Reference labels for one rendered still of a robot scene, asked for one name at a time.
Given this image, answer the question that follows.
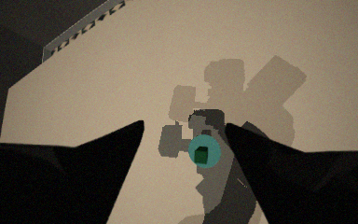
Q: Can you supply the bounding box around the teal circle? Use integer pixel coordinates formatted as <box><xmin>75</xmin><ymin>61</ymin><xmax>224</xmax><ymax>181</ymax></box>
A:
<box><xmin>188</xmin><ymin>134</ymin><xmax>221</xmax><ymax>168</ymax></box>

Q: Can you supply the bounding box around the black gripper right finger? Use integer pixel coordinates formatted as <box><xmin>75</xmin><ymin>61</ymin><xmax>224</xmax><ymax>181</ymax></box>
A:
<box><xmin>225</xmin><ymin>123</ymin><xmax>358</xmax><ymax>224</ymax></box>

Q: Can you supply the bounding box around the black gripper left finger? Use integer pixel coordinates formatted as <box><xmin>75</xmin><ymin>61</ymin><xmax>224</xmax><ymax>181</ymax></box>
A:
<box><xmin>0</xmin><ymin>120</ymin><xmax>145</xmax><ymax>224</ymax></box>

